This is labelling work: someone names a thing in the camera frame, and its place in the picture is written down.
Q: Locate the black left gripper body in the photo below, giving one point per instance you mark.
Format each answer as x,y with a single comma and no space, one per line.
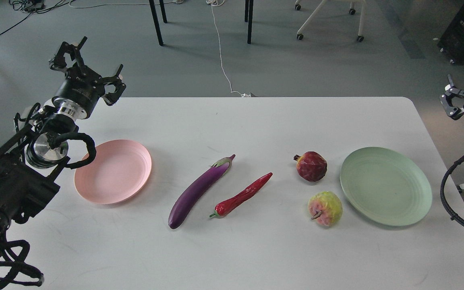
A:
79,93

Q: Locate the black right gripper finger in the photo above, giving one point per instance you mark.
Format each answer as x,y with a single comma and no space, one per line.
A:
452,99

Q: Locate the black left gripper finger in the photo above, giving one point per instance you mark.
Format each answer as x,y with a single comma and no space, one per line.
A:
58,61
115,81

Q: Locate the purple eggplant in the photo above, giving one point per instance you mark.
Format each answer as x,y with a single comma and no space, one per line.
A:
196,189

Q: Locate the red pomegranate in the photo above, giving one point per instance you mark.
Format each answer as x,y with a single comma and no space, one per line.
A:
311,166

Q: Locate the yellow pink custard apple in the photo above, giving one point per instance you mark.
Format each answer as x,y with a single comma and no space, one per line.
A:
325,208

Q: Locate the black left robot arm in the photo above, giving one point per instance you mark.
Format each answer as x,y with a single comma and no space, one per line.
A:
46,141

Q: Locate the pink plate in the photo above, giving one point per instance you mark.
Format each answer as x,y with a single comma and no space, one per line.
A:
120,169

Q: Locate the green plate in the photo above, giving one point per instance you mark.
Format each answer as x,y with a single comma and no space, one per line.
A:
386,186

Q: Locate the red chili pepper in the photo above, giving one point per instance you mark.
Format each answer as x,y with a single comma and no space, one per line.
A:
222,209

